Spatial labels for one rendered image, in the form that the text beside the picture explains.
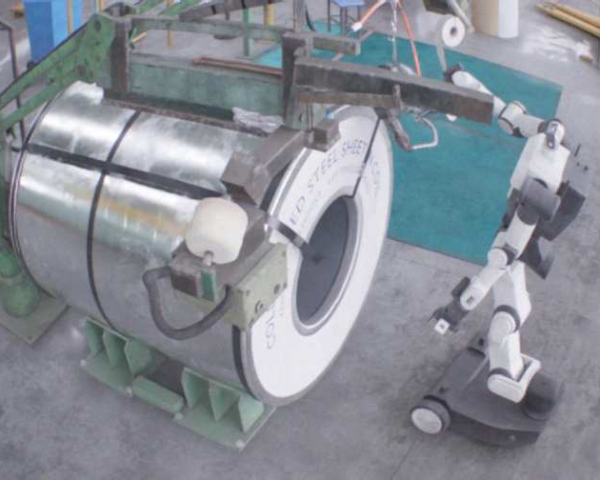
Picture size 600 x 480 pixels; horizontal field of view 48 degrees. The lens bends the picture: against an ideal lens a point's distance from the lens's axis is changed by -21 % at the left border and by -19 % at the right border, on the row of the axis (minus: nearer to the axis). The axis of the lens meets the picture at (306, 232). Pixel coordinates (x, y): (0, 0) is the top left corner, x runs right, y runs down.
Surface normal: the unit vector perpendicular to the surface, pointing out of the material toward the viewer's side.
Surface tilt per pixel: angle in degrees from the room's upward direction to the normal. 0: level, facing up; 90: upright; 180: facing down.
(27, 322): 0
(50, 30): 93
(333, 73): 90
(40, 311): 0
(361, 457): 0
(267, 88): 90
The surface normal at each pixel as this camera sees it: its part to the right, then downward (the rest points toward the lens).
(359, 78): -0.25, 0.59
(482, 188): -0.02, -0.79
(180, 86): -0.48, 0.54
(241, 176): -0.27, -0.37
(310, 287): -0.18, -0.56
